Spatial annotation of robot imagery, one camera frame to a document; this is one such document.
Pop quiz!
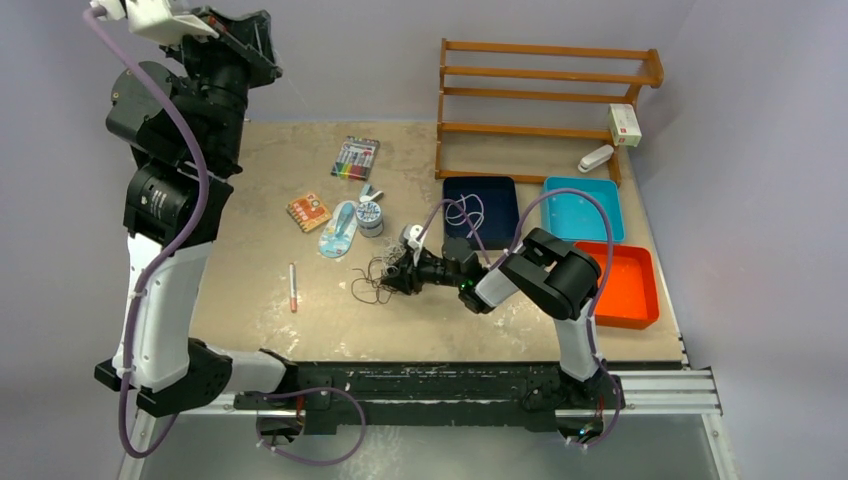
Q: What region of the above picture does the dark blue tray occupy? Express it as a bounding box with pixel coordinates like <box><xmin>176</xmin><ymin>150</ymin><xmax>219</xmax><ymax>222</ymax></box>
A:
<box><xmin>442</xmin><ymin>176</ymin><xmax>519</xmax><ymax>250</ymax></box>

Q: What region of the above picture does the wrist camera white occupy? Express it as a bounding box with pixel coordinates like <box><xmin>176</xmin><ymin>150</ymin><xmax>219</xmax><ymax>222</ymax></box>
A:
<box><xmin>89</xmin><ymin>0</ymin><xmax>219</xmax><ymax>46</ymax></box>
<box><xmin>399</xmin><ymin>224</ymin><xmax>426</xmax><ymax>263</ymax></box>

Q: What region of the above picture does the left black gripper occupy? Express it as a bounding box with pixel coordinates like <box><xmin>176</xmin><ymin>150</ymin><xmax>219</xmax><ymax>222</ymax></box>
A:
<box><xmin>158</xmin><ymin>5</ymin><xmax>282</xmax><ymax>169</ymax></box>

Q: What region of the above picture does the light blue tray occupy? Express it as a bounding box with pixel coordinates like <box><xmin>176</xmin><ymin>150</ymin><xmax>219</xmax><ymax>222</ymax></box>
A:
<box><xmin>538</xmin><ymin>177</ymin><xmax>626</xmax><ymax>243</ymax></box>

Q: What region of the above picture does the orange tray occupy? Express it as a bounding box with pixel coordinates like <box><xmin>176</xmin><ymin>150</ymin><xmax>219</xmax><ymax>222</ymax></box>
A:
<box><xmin>596</xmin><ymin>245</ymin><xmax>660</xmax><ymax>330</ymax></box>

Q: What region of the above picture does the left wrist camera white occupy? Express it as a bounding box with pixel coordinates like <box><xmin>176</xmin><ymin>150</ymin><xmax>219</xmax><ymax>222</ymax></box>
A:
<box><xmin>89</xmin><ymin>0</ymin><xmax>219</xmax><ymax>46</ymax></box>

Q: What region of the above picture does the marker pen pack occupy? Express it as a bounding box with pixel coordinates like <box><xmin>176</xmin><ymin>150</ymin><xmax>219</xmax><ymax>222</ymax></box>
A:
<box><xmin>330</xmin><ymin>136</ymin><xmax>381</xmax><ymax>181</ymax></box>

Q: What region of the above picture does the cleaning gel jar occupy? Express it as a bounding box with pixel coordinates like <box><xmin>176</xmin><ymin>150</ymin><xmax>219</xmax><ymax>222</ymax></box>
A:
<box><xmin>355</xmin><ymin>201</ymin><xmax>384</xmax><ymax>238</ymax></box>

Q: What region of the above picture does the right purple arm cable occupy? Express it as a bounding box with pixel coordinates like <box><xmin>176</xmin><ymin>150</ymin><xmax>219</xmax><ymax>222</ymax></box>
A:
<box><xmin>417</xmin><ymin>188</ymin><xmax>625</xmax><ymax>452</ymax></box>

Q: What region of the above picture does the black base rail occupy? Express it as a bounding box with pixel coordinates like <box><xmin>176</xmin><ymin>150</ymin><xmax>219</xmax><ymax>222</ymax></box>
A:
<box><xmin>233</xmin><ymin>349</ymin><xmax>627</xmax><ymax>437</ymax></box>

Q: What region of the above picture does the white staples box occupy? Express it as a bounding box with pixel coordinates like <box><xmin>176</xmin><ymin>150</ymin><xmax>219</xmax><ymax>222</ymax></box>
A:
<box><xmin>608</xmin><ymin>103</ymin><xmax>642</xmax><ymax>147</ymax></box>

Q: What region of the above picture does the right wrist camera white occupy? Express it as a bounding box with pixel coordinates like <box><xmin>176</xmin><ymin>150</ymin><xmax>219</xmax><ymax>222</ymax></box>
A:
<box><xmin>399</xmin><ymin>224</ymin><xmax>426</xmax><ymax>263</ymax></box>

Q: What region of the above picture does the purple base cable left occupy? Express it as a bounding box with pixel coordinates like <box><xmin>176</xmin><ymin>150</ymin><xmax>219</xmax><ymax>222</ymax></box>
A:
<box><xmin>255</xmin><ymin>386</ymin><xmax>368</xmax><ymax>467</ymax></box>

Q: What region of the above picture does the red pen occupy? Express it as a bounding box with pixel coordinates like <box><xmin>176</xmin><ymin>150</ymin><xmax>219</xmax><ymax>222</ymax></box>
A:
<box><xmin>288</xmin><ymin>263</ymin><xmax>298</xmax><ymax>313</ymax></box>

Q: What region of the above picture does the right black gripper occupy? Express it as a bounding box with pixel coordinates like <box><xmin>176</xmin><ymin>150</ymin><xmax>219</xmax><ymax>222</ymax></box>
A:
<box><xmin>381</xmin><ymin>246</ymin><xmax>464</xmax><ymax>296</ymax></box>

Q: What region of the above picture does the wooden rack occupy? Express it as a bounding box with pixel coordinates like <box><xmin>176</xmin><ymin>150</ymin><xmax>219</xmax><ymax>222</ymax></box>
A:
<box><xmin>434</xmin><ymin>38</ymin><xmax>665</xmax><ymax>185</ymax></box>

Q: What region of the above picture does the brown cable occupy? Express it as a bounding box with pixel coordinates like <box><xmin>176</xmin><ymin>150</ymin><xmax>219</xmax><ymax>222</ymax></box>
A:
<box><xmin>349</xmin><ymin>254</ymin><xmax>405</xmax><ymax>307</ymax></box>

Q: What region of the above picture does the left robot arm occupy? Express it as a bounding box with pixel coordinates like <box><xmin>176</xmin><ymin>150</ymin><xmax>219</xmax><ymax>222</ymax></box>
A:
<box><xmin>93</xmin><ymin>1</ymin><xmax>298</xmax><ymax>418</ymax></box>

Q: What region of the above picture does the blue white stapler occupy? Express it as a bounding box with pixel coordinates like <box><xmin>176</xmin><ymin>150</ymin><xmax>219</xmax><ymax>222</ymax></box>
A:
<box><xmin>359</xmin><ymin>183</ymin><xmax>383</xmax><ymax>203</ymax></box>

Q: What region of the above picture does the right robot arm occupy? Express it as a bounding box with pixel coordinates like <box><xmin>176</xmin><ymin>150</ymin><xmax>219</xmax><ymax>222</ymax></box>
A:
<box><xmin>379</xmin><ymin>228</ymin><xmax>623</xmax><ymax>407</ymax></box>

